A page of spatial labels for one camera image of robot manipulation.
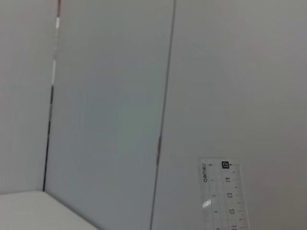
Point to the clear plastic ruler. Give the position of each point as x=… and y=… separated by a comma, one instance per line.
x=225, y=196

